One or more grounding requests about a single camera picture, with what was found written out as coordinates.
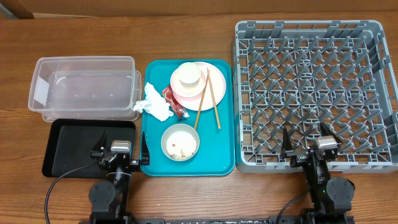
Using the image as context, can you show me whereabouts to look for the small pink plate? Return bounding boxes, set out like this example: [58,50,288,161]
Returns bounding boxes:
[170,70,206,98]

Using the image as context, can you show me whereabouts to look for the grey bowl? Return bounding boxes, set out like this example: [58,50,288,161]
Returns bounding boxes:
[161,123,200,162]

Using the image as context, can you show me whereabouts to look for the black plastic tray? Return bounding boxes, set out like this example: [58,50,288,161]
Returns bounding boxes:
[42,119,136,177]

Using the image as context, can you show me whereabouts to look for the large pink plate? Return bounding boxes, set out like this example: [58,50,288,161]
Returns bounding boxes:
[173,61,226,111]

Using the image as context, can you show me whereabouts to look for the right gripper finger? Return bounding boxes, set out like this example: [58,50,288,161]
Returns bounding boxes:
[282,127,294,152]
[320,121,342,144]

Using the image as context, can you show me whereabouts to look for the teal serving tray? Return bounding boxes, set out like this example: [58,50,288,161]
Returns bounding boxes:
[141,59,235,177]

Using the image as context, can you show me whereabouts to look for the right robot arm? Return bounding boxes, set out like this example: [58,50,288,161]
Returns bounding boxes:
[275,122,356,224]

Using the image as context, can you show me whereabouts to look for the white napkin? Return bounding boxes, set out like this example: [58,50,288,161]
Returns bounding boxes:
[133,82,174,122]

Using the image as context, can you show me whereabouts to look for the pale green paper cup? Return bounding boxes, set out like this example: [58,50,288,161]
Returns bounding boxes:
[177,62,201,86]

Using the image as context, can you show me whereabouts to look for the white rice leftovers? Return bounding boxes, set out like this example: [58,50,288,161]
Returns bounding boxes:
[166,131,198,161]

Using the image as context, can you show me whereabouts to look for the clear plastic storage bin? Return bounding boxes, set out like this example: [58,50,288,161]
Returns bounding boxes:
[28,56,142,122]

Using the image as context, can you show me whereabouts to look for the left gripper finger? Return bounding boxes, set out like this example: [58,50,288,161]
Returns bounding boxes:
[92,131,107,151]
[141,131,150,159]

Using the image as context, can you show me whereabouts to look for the grey dishwasher rack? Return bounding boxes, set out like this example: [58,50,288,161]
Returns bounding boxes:
[233,20,397,173]

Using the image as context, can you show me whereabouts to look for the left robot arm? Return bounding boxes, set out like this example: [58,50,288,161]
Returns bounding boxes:
[89,132,150,224]

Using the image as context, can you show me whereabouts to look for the red snack wrapper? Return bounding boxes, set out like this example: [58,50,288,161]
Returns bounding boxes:
[162,85,189,120]

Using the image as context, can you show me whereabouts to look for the wooden chopstick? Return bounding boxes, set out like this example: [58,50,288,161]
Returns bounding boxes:
[194,68,210,130]
[206,68,221,129]

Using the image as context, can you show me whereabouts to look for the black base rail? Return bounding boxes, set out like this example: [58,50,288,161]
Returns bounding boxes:
[79,215,355,224]

